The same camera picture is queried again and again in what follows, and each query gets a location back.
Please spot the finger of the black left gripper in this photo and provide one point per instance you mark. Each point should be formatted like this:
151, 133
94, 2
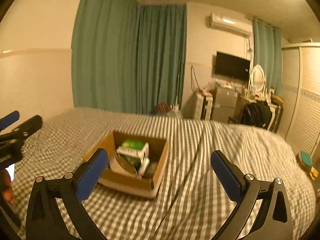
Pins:
24, 130
9, 120

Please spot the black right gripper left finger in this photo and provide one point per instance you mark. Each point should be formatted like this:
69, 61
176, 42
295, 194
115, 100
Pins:
44, 219

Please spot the cardboard tape roll core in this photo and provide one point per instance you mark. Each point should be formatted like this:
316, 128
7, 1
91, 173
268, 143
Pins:
122, 166

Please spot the green white carton box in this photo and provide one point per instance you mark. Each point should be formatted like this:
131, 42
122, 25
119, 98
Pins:
133, 151

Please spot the white cosmetic tube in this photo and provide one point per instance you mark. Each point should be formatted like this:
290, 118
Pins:
143, 167

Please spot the operator hand orange glove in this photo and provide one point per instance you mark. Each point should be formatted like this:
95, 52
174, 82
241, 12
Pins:
7, 193

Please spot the round teal stool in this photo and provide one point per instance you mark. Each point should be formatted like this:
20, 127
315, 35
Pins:
304, 161

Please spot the brown cardboard box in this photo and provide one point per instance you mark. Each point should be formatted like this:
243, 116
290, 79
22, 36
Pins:
146, 186

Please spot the grey checked bed cover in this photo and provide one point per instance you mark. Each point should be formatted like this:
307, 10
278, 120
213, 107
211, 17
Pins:
191, 202

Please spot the white louvered wardrobe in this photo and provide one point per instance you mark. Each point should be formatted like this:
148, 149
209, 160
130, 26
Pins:
299, 125

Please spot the black clothes pile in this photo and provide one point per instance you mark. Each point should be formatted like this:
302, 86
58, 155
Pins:
257, 114

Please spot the grey mini fridge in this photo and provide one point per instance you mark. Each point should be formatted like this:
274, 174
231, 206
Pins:
224, 103

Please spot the white suitcase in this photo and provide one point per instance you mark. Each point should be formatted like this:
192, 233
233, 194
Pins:
203, 106

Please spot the white oval vanity mirror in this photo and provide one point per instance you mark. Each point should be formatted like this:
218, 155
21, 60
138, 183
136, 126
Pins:
257, 81

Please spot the teal window curtain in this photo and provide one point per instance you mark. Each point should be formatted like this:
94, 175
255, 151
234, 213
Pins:
268, 53

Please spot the white air conditioner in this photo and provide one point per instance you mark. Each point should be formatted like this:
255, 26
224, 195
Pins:
230, 25

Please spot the black wall television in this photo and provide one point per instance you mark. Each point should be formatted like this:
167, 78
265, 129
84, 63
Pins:
232, 66

